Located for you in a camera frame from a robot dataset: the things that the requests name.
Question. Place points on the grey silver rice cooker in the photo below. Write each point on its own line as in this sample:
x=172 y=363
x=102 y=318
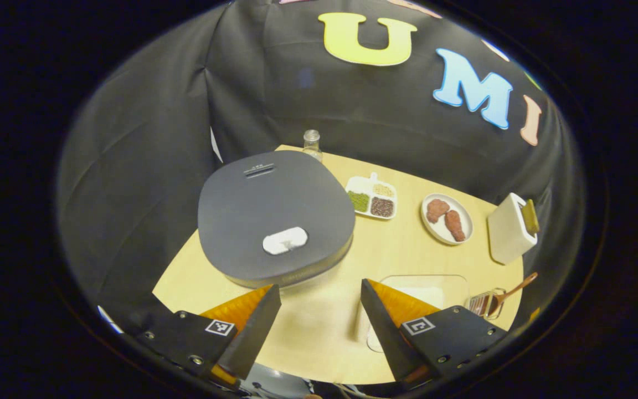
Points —
x=274 y=210

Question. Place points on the small clear glass bottle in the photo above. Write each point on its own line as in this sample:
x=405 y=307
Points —
x=312 y=147

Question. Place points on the white toaster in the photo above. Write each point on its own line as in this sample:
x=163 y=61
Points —
x=507 y=233

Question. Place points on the brown toast slice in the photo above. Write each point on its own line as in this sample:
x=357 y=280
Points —
x=530 y=216

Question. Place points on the divided white bean dish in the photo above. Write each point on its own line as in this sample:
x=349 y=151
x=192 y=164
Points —
x=371 y=188

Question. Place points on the round white plate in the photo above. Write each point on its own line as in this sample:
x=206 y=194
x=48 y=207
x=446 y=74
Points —
x=432 y=230

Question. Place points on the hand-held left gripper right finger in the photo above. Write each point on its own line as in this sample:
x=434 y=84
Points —
x=385 y=330

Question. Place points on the black backdrop cloth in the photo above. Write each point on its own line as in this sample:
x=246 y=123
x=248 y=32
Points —
x=147 y=166

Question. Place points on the clear plastic rice container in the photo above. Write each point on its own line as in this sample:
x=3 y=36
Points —
x=454 y=284

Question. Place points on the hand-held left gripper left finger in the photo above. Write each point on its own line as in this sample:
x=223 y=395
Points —
x=252 y=332

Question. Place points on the red-brown meat piece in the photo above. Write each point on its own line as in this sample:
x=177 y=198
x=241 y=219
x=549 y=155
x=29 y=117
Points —
x=437 y=210
x=455 y=226

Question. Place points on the brown wooden spoon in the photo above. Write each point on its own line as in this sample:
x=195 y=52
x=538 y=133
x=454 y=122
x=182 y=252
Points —
x=518 y=285

